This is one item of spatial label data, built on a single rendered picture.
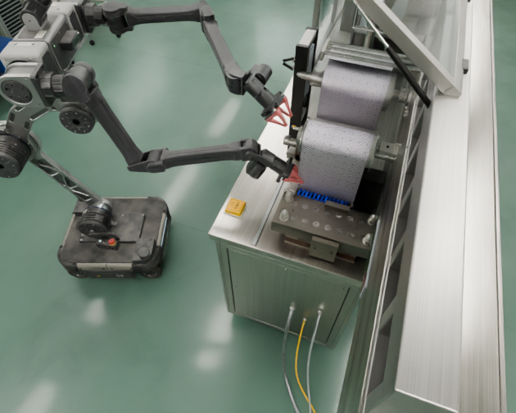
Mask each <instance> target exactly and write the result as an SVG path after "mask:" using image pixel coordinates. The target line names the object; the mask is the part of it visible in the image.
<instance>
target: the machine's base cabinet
mask: <svg viewBox="0 0 516 413"><path fill-rule="evenodd" d="M215 243H216V248H217V252H218V258H219V263H220V272H221V277H222V282H223V287H224V296H225V301H226V306H227V311H228V312H230V313H233V314H235V315H240V316H241V317H244V318H247V319H249V320H253V321H255V322H258V323H260V324H263V325H267V326H269V327H271V328H274V329H278V330H280V331H283V332H285V329H286V324H287V318H288V315H289V307H290V306H293V307H295V308H296V310H295V311H294V312H293V313H292V319H291V323H290V326H289V330H288V333H289V334H291V335H294V336H297V337H299V336H300V332H301V326H302V324H303V321H302V319H303V318H306V319H307V321H306V322H305V324H304V328H303V331H302V335H301V338H303V339H305V340H308V341H310V342H311V340H312V337H313V333H314V330H315V325H316V321H317V318H318V314H317V313H318V311H322V312H323V314H322V315H321V316H320V319H319V324H318V328H317V331H316V334H315V340H314V343H317V344H319V345H321V346H324V347H328V348H331V349H334V348H335V346H336V344H337V341H338V339H339V338H340V336H341V334H342V331H343V330H344V328H345V326H346V323H347V321H348V320H349V319H350V317H351V314H352V312H353V310H354V309H355V306H356V304H357V302H358V301H359V299H360V290H361V287H359V286H356V285H354V284H349V283H346V282H343V281H341V280H338V279H334V278H331V277H328V276H325V275H321V274H318V273H315V272H313V271H310V270H305V269H302V268H300V267H297V266H294V265H289V264H287V263H284V262H281V261H277V260H275V259H272V258H268V257H266V256H262V255H259V254H256V253H254V252H249V251H246V250H243V249H241V248H238V247H234V246H230V245H228V244H225V243H221V242H218V241H215Z"/></svg>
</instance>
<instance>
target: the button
mask: <svg viewBox="0 0 516 413"><path fill-rule="evenodd" d="M245 205H246V202H244V201H241V200H238V199H235V198H232V197H231V198H230V200H229V203H228V205H227V206H226V207H225V212H227V213H229V214H232V215H236V216H240V215H241V214H242V211H243V209H244V207H245Z"/></svg>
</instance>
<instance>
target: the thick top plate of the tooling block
mask: <svg viewBox="0 0 516 413"><path fill-rule="evenodd" d="M285 194H286V192H284V193H283V195H282V198H281V200H280V202H279V204H278V207H277V210H276V212H275V213H274V217H273V219H272V221H271V230H273V231H275V232H279V233H281V234H286V235H289V236H292V237H294V238H299V239H302V240H305V241H308V242H311V239H312V237H313V235H314V236H316V237H319V238H324V239H327V240H330V241H333V242H336V243H339V246H338V249H337V250H338V251H341V252H345V253H349V254H351V255H354V256H359V257H362V258H365V259H368V255H369V249H370V246H366V245H364V244H363V238H364V237H365V236H366V235H367V234H373V232H374V229H375V227H376V225H374V226H372V225H369V224H368V222H367V219H368V218H369V217H370V215H367V214H365V213H361V212H358V211H353V210H349V213H348V214H347V213H344V212H341V211H335V210H333V209H329V208H327V207H324V205H325V202H320V201H317V200H314V199H310V198H307V197H302V196H299V195H296V194H295V195H294V196H293V198H294V199H293V201H292V202H286V201H285V199H284V198H285ZM283 209H286V210H287V211H288V216H289V219H288V220H287V221H282V220H280V219H279V216H280V213H281V211H282V210H283Z"/></svg>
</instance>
